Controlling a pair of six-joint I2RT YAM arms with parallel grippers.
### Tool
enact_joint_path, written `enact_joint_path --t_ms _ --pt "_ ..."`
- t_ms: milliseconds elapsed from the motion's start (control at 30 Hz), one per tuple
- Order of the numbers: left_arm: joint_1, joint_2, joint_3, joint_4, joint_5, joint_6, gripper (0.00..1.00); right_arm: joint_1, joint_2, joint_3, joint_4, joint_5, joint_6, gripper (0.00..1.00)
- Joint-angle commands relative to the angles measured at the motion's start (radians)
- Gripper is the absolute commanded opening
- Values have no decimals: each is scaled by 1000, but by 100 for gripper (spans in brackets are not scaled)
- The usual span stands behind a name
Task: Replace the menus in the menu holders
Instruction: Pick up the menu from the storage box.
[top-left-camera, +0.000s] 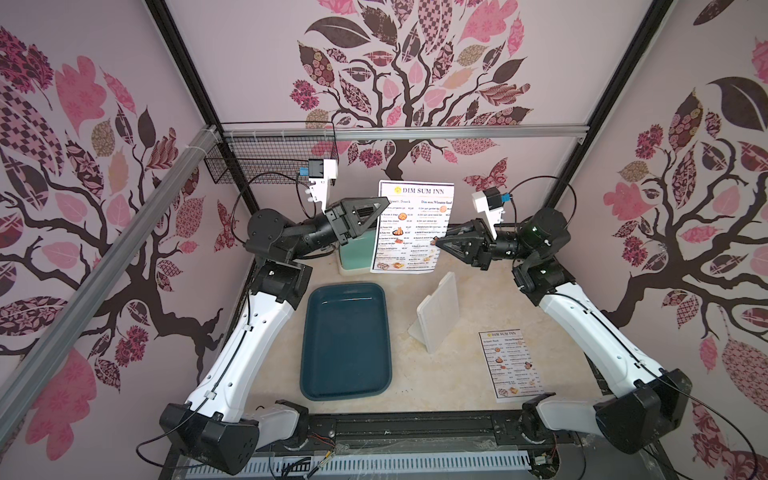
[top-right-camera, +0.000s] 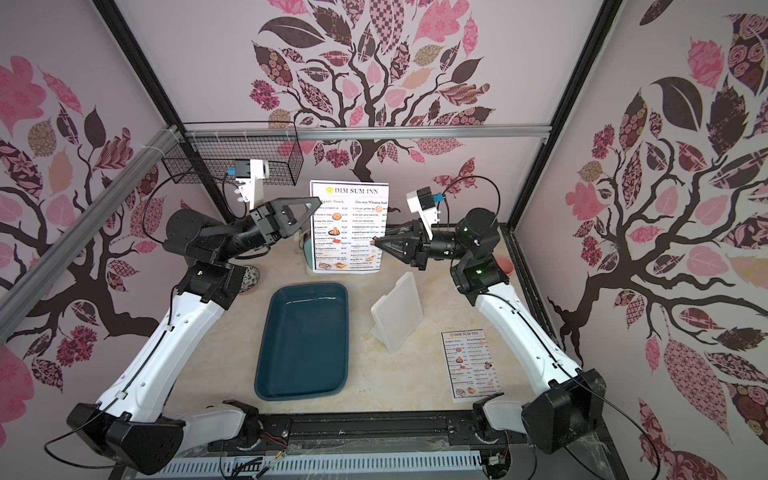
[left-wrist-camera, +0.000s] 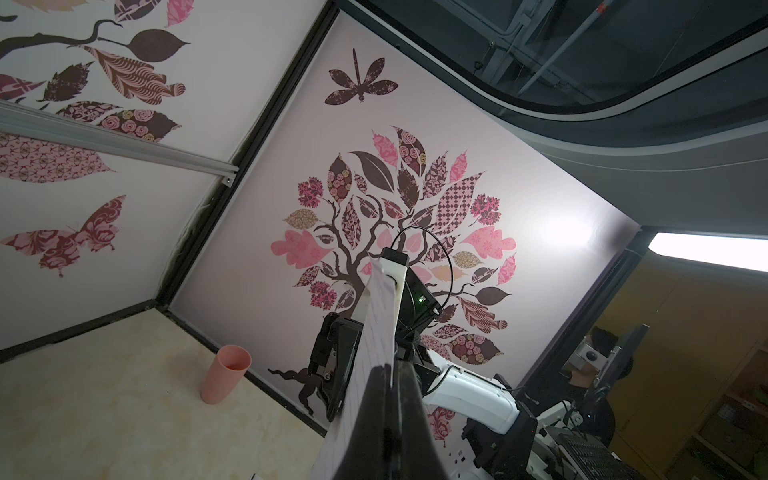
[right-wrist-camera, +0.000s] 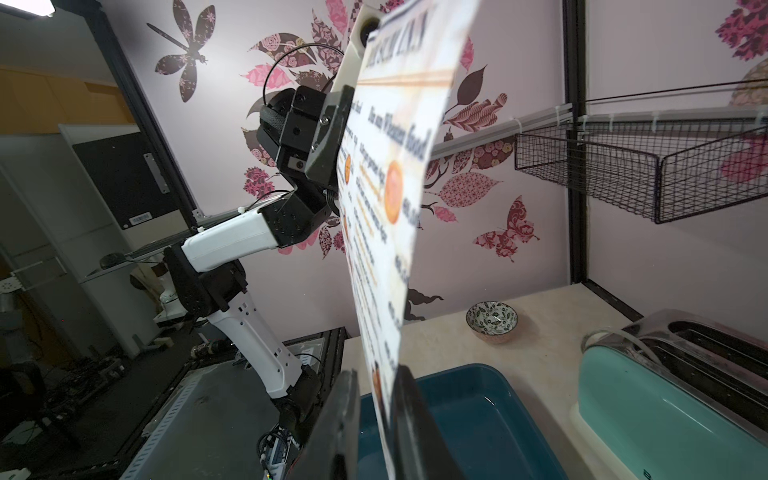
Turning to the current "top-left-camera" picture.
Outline black wire basket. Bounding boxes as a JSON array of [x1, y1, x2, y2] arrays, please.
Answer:
[[205, 120, 339, 184]]

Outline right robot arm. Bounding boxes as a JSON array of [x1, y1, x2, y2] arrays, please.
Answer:
[[434, 208, 692, 454]]

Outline new dim sum menu sheet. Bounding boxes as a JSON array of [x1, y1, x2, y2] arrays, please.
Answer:
[[370, 180, 454, 274]]

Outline aluminium rail back horizontal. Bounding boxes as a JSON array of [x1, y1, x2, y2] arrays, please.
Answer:
[[224, 124, 589, 141]]

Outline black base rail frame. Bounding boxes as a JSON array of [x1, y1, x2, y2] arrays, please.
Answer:
[[164, 410, 675, 479]]

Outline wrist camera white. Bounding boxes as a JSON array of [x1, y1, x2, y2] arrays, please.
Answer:
[[299, 159, 338, 211], [472, 187, 511, 240]]

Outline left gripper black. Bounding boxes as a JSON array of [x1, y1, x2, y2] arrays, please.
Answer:
[[287, 196, 388, 261]]

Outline white slotted cable duct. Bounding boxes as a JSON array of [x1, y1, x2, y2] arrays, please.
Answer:
[[184, 451, 533, 480]]

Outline aluminium rail left diagonal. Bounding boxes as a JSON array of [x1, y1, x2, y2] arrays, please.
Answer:
[[1, 126, 220, 443]]

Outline dark teal plastic tray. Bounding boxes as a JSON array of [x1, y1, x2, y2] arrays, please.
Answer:
[[300, 282, 393, 402]]

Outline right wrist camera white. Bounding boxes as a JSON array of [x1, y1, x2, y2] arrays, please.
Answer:
[[472, 187, 511, 240]]

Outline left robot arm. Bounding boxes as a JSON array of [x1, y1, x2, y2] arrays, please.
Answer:
[[159, 197, 389, 475]]

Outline white acrylic menu holder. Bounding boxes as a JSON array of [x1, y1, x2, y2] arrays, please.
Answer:
[[408, 272, 460, 354]]

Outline mint green toaster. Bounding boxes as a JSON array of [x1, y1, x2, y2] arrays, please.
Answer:
[[338, 230, 376, 276]]

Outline old menu sheet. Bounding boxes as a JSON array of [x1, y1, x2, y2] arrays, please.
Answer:
[[479, 329, 544, 403]]

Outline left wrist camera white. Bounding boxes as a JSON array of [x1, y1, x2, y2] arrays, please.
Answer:
[[299, 159, 338, 211]]

